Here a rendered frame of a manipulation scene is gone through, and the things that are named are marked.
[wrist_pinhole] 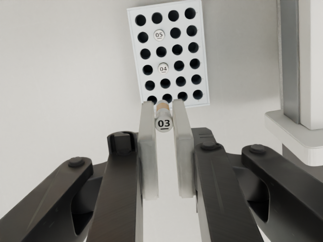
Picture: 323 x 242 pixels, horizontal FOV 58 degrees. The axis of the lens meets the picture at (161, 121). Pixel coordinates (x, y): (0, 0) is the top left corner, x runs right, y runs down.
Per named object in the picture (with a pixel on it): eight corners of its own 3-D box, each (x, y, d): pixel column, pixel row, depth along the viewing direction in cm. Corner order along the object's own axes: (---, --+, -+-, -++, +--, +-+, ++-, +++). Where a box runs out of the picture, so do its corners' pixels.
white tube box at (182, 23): (205, 98, 40) (210, 105, 36) (144, 106, 40) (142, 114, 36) (197, 1, 36) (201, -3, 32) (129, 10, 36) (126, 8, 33)
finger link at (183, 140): (176, 138, 12) (193, 137, 12) (171, 99, 19) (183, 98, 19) (179, 199, 13) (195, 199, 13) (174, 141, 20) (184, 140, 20)
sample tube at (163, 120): (170, 112, 23) (174, 132, 19) (155, 114, 23) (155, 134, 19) (169, 97, 23) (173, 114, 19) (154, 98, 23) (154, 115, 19)
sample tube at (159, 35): (164, 39, 37) (165, 40, 33) (155, 40, 37) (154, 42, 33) (163, 29, 37) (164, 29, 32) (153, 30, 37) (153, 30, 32)
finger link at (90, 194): (141, 210, 11) (65, 216, 11) (143, 156, 16) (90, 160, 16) (138, 176, 11) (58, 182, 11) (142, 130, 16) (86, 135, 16)
